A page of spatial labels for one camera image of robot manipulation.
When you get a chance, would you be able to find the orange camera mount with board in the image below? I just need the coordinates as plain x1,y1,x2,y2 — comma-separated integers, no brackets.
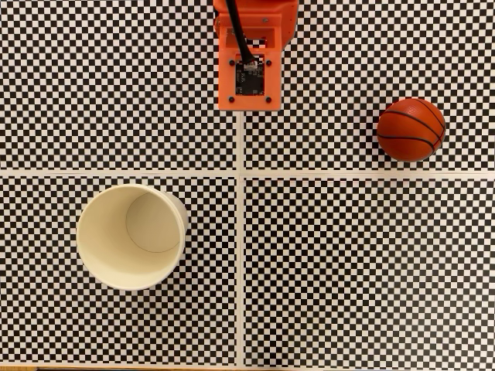
217,14,286,112

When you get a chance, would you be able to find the thick black camera cable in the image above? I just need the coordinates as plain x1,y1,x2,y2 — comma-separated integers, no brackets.
224,0,257,65

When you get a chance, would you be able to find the small orange basketball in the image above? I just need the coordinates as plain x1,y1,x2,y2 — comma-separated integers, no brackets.
376,97,447,162

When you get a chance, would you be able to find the white paper cup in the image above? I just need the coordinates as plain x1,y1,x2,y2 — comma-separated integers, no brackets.
76,183,189,291

